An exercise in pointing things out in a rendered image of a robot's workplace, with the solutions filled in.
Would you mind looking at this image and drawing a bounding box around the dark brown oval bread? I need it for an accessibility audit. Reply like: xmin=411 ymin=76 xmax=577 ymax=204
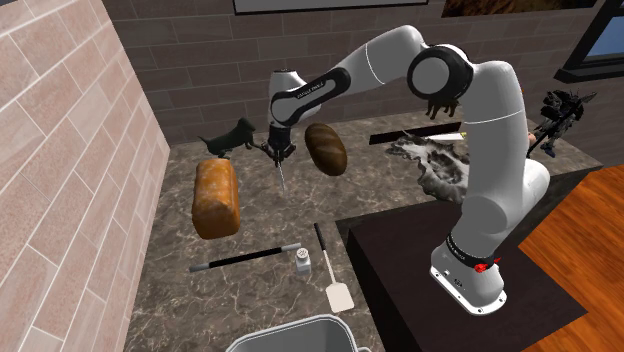
xmin=303 ymin=122 xmax=349 ymax=177

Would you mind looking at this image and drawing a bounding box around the black rod with grey ends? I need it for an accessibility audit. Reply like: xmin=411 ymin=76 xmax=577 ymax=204
xmin=188 ymin=242 xmax=303 ymax=274

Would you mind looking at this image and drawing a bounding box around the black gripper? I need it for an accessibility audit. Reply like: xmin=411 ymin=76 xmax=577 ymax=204
xmin=260 ymin=125 xmax=298 ymax=164

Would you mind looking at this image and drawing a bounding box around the small black animal figure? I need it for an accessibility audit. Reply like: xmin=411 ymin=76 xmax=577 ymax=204
xmin=424 ymin=98 xmax=462 ymax=122

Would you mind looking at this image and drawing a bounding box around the brown wall picture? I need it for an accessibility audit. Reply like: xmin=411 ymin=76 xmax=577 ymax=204
xmin=440 ymin=0 xmax=600 ymax=19

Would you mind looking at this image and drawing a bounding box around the black dog figure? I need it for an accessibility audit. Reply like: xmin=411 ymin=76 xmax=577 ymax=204
xmin=197 ymin=116 xmax=258 ymax=161

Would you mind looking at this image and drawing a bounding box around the orange rectangular bread loaf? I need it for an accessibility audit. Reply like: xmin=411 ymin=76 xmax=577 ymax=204
xmin=190 ymin=157 xmax=242 ymax=241

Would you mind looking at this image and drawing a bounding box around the black framed window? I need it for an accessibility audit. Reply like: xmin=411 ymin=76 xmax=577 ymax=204
xmin=553 ymin=0 xmax=624 ymax=85

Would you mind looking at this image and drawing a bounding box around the grey salt shaker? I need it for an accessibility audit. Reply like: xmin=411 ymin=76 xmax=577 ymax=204
xmin=294 ymin=246 xmax=313 ymax=276

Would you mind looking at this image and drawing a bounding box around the white spatula with black handle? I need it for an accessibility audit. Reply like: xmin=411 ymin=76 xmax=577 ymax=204
xmin=313 ymin=222 xmax=356 ymax=314

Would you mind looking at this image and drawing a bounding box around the grey metal bin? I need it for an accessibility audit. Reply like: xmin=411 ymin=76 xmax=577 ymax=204
xmin=224 ymin=314 xmax=373 ymax=352

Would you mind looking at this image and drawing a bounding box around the dark robot stand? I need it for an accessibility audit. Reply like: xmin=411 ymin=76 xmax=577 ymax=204
xmin=335 ymin=164 xmax=605 ymax=352

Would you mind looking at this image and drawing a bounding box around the black robot toy figure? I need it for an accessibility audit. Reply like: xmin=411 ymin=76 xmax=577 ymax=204
xmin=525 ymin=88 xmax=599 ymax=159

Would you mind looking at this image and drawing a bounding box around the grey marbled cloth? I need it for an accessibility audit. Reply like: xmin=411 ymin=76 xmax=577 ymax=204
xmin=384 ymin=131 xmax=472 ymax=205

